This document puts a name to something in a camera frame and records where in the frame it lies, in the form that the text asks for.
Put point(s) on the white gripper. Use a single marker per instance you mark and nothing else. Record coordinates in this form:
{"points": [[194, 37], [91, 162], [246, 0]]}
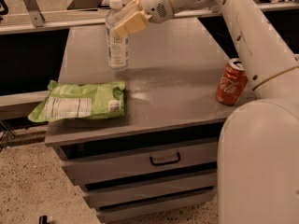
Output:
{"points": [[154, 4]]}

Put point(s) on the clear blue plastic bottle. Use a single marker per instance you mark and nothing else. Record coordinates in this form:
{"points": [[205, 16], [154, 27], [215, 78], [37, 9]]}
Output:
{"points": [[117, 47]]}

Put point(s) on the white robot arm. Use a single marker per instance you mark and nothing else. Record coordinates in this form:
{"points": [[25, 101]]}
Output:
{"points": [[258, 152]]}

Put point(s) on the green rice chip bag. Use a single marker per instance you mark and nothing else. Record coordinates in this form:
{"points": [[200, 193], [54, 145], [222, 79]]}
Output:
{"points": [[88, 101]]}

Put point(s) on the red cola can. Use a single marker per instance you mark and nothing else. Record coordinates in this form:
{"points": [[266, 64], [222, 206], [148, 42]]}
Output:
{"points": [[232, 82]]}

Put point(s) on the grey drawer cabinet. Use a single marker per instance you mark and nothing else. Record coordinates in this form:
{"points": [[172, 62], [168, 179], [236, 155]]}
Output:
{"points": [[171, 81]]}

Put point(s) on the small black floor object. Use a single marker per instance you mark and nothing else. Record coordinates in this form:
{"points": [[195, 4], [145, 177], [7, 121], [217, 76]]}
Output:
{"points": [[45, 220]]}

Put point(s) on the metal rail bracket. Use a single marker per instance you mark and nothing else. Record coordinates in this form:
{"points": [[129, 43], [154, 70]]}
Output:
{"points": [[35, 14]]}

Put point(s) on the black drawer handle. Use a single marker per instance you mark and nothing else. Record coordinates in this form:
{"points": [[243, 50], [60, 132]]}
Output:
{"points": [[163, 161]]}

